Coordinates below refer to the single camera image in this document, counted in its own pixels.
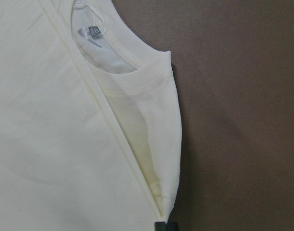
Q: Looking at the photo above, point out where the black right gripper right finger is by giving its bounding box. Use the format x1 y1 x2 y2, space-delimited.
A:
167 215 179 231

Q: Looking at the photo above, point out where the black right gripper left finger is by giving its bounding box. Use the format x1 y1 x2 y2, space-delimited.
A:
154 218 167 231

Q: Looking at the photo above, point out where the cream long-sleeve cat shirt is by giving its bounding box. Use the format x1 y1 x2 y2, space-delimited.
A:
0 0 182 231

